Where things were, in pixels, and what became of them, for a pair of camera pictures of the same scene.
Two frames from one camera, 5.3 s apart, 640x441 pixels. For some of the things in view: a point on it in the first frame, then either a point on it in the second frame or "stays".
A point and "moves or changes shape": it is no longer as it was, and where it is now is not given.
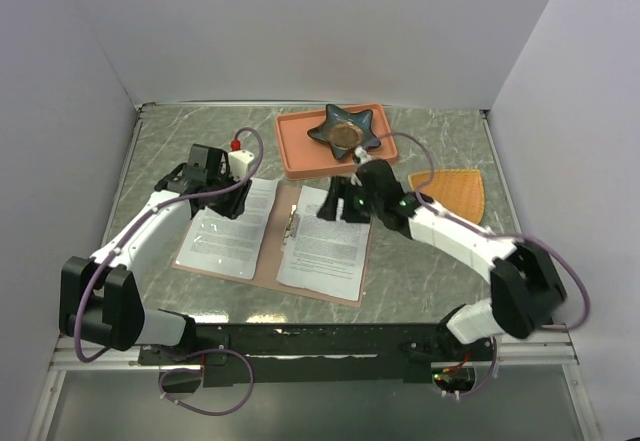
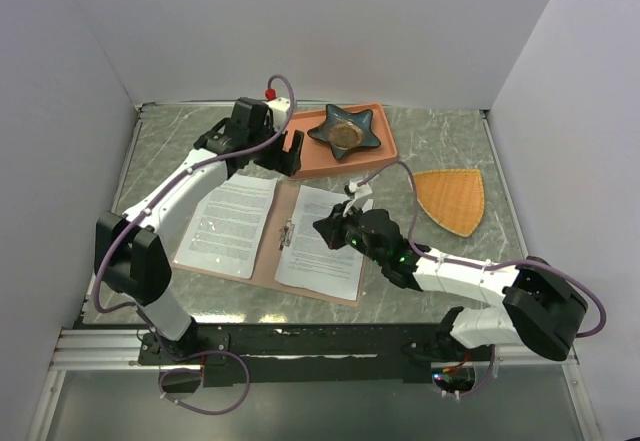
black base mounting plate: [241, 354] stays
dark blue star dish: [343, 130] stays
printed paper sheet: [327, 256] stays
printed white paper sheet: [220, 244] stays
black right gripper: [340, 187] to [331, 229]
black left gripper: [236, 206] to [287, 162]
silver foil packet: [293, 226] moves or changes shape
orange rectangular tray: [303, 157] stays
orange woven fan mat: [460, 192] stays
